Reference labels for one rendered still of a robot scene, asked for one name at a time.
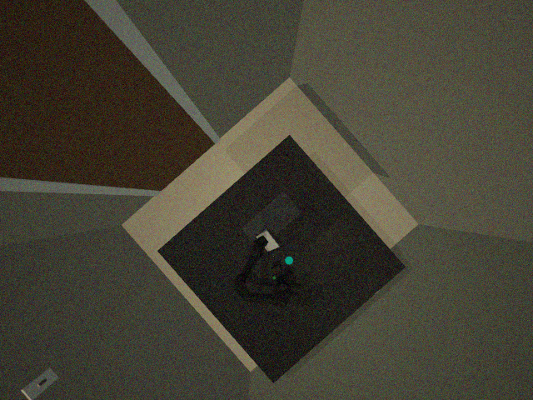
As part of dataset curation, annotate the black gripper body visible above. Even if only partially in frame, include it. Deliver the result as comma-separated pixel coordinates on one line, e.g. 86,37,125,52
271,264,287,285

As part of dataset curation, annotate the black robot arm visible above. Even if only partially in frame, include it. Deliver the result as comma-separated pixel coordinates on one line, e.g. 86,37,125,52
233,235,301,308

